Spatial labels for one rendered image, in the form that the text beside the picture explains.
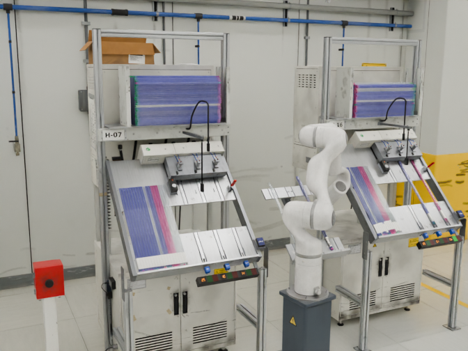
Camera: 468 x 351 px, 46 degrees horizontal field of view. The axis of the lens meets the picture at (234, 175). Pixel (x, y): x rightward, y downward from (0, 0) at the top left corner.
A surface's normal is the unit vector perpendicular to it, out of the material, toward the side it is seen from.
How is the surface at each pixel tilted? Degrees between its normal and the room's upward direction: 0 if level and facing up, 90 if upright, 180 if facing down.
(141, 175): 43
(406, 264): 90
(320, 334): 90
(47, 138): 90
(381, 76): 90
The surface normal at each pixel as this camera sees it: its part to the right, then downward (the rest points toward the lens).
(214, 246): 0.29, -0.60
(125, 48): 0.46, 0.00
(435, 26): -0.90, 0.07
